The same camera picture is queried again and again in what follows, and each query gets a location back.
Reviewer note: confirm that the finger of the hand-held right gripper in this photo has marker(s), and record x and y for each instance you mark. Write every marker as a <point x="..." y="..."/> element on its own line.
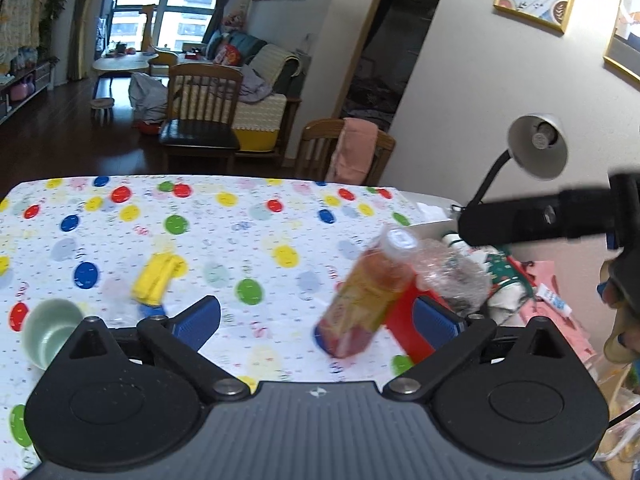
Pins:
<point x="510" y="220"/>

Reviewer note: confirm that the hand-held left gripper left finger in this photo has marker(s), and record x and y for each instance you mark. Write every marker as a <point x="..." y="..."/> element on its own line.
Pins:
<point x="195" y="322"/>

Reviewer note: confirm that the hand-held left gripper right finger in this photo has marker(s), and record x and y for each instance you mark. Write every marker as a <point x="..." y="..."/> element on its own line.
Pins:
<point x="432" y="327"/>

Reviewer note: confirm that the red and white box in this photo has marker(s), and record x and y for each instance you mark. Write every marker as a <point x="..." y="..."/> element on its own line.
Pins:
<point x="400" y="320"/>

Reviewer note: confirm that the christmas print sock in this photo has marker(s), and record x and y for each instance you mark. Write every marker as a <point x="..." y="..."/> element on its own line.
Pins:
<point x="505" y="270"/>

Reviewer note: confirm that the clear plastic bottle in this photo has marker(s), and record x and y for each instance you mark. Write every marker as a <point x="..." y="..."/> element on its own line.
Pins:
<point x="450" y="275"/>

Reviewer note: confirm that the person's right hand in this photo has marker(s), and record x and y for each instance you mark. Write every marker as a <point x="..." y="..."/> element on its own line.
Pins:
<point x="617" y="347"/>

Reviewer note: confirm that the yellow toy block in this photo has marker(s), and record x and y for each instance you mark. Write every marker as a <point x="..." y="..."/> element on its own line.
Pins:
<point x="157" y="275"/>

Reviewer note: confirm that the orange drink bottle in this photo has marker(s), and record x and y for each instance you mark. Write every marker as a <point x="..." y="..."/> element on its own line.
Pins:
<point x="365" y="295"/>

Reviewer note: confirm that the white paper sheet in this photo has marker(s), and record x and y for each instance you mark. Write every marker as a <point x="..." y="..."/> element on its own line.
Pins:
<point x="432" y="210"/>

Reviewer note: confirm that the white gooseneck desk lamp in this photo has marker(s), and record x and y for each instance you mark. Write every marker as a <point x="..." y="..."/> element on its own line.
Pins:
<point x="537" y="145"/>

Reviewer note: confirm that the polka dot tablecloth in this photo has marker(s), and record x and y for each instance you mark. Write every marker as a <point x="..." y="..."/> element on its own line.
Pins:
<point x="200" y="240"/>

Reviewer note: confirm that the small white tube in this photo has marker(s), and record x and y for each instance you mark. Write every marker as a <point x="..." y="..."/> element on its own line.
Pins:
<point x="552" y="300"/>

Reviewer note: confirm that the pale green cup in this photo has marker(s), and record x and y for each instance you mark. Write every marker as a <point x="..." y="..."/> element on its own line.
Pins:
<point x="45" y="340"/>

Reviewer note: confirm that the pink towel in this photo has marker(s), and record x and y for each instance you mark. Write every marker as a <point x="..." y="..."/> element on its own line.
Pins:
<point x="352" y="152"/>

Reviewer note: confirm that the gold framed dark picture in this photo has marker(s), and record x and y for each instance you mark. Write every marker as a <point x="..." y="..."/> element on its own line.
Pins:
<point x="625" y="40"/>

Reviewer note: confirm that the clear plastic bag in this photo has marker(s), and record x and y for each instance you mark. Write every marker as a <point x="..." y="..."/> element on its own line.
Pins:
<point x="622" y="395"/>

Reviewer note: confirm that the wooden chair with black seat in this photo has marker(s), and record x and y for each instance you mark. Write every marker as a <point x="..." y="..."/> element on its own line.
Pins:
<point x="200" y="135"/>

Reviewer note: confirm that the red basin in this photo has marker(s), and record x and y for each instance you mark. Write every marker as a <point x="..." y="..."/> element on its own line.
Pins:
<point x="148" y="127"/>

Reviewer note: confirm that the wooden dining chair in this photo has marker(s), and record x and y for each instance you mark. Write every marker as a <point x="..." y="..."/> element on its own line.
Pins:
<point x="315" y="145"/>

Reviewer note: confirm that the sofa with cream cover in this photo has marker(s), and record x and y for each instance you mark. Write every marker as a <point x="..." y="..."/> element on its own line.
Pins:
<point x="260" y="110"/>

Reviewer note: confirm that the white bag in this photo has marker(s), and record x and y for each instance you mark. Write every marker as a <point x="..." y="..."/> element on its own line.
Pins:
<point x="147" y="97"/>

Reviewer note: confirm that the small wooden stool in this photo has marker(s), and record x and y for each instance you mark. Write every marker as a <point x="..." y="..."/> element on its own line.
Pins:
<point x="102" y="107"/>

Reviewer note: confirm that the purple cloth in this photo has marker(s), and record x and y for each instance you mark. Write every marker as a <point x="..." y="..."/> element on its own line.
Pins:
<point x="256" y="85"/>

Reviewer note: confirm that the small wooden chair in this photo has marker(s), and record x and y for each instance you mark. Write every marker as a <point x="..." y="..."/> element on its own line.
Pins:
<point x="162" y="62"/>

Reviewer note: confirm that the low white table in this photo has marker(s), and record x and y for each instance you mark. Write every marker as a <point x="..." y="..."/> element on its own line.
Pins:
<point x="125" y="64"/>

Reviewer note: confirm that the red printed cushion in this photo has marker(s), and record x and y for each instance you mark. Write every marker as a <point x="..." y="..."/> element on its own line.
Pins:
<point x="227" y="54"/>

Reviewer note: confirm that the cream knitted blanket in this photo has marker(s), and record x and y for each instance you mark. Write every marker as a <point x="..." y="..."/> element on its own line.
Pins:
<point x="272" y="60"/>

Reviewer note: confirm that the low wooden cabinet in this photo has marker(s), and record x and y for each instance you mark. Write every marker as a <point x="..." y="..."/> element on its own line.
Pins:
<point x="25" y="85"/>

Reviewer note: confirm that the pink plush toy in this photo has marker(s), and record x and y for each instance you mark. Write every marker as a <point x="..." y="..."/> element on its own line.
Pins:
<point x="234" y="20"/>

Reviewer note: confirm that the yellow curtain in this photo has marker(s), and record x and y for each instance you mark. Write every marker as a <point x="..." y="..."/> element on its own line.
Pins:
<point x="85" y="20"/>

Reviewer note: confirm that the large window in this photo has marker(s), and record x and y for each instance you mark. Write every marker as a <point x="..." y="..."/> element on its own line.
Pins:
<point x="160" y="0"/>

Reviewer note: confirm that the green house plant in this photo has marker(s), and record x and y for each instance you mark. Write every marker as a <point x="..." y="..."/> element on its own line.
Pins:
<point x="52" y="15"/>

